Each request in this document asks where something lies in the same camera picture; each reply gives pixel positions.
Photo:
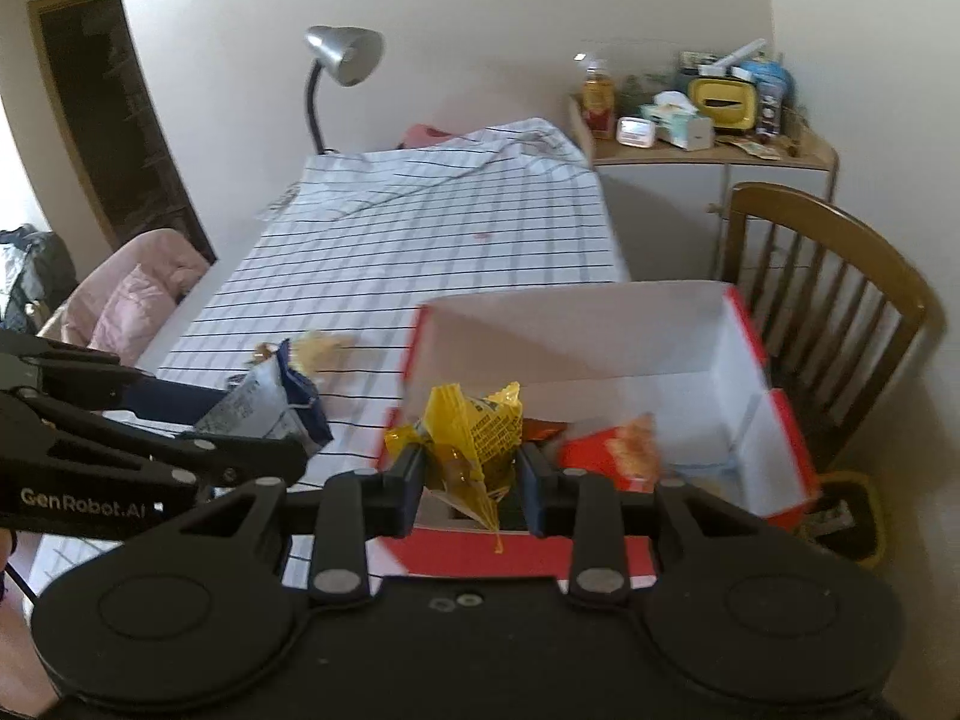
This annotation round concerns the orange drink bottle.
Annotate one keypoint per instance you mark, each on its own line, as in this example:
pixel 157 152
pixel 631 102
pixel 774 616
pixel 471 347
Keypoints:
pixel 598 101

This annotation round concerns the white blue snack packet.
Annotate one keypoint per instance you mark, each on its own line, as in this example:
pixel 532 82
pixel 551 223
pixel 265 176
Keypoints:
pixel 255 409

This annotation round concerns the white checkered tablecloth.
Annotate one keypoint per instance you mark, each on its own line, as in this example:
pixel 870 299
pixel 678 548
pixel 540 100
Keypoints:
pixel 412 240

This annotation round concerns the pale green tissue pack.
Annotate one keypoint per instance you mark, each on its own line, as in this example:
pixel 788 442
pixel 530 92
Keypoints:
pixel 686 131

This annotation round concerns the white digital timer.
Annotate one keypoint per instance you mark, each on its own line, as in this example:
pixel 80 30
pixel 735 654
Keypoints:
pixel 636 130

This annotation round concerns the yellow tissue box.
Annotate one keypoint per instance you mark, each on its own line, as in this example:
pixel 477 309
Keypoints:
pixel 720 101

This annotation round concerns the silver desk lamp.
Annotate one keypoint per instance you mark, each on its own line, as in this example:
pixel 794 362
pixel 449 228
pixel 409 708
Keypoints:
pixel 345 52

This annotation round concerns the yellow waste bin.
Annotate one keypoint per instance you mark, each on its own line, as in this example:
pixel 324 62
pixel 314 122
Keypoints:
pixel 862 532

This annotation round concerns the black bag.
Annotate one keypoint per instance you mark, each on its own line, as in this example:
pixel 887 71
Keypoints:
pixel 34 270

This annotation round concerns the white tube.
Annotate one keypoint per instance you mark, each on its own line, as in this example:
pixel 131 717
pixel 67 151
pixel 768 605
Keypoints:
pixel 739 54

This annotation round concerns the brown paper packets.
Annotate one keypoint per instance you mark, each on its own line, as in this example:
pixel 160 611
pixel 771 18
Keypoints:
pixel 750 146

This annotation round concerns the pink item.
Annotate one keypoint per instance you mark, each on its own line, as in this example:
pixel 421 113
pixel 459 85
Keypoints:
pixel 421 133

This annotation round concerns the pale yellow snack packet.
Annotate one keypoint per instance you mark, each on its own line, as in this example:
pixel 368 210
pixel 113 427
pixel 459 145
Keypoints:
pixel 322 349

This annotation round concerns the small black white device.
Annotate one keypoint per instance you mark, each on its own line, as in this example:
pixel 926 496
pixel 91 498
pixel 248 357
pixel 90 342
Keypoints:
pixel 769 112

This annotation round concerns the pink cushioned chair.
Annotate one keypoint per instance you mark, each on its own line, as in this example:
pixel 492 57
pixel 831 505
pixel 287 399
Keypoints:
pixel 127 292

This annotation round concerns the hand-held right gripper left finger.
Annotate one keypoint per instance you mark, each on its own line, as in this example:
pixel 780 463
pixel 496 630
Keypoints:
pixel 412 478

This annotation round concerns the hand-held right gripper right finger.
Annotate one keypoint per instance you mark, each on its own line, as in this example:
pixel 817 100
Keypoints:
pixel 529 489

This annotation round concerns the red white cardboard box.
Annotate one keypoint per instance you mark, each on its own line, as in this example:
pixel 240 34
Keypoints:
pixel 600 337

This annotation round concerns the brown wooden chair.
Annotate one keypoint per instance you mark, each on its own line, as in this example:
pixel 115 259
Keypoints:
pixel 825 217

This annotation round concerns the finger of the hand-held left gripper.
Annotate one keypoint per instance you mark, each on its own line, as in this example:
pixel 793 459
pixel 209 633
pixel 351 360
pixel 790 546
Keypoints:
pixel 225 457
pixel 172 401

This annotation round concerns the white wooden cabinet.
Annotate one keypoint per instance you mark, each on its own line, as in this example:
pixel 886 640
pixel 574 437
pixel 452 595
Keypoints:
pixel 660 217

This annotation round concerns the red snack packet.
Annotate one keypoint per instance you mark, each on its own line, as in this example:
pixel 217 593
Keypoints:
pixel 600 454

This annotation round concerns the blue round object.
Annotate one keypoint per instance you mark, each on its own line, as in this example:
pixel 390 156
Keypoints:
pixel 772 79

